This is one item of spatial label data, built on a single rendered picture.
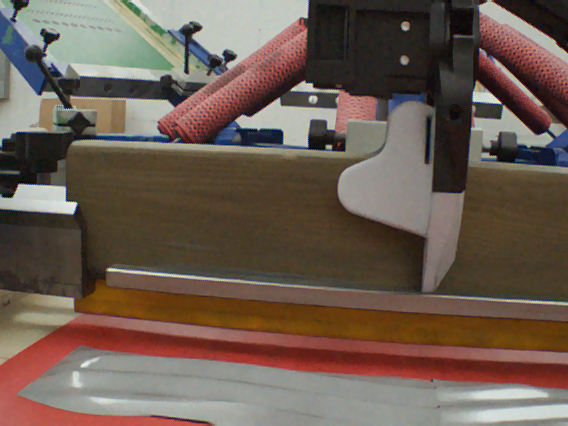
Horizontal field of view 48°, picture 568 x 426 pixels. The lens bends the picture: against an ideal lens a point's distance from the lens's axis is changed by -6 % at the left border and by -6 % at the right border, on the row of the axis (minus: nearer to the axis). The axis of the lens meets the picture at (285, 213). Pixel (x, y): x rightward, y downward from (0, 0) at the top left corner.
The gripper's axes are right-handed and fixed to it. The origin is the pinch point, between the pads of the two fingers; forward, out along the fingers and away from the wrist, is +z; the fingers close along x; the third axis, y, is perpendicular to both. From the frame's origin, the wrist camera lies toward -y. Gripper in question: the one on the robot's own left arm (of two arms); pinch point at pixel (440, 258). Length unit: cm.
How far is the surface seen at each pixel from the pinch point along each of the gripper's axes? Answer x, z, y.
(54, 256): 3.0, 0.7, 20.2
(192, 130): -57, -4, 29
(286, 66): -64, -14, 17
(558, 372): 2.0, 5.3, -6.7
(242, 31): -413, -60, 96
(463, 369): 2.2, 5.3, -1.5
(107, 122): -371, 2, 173
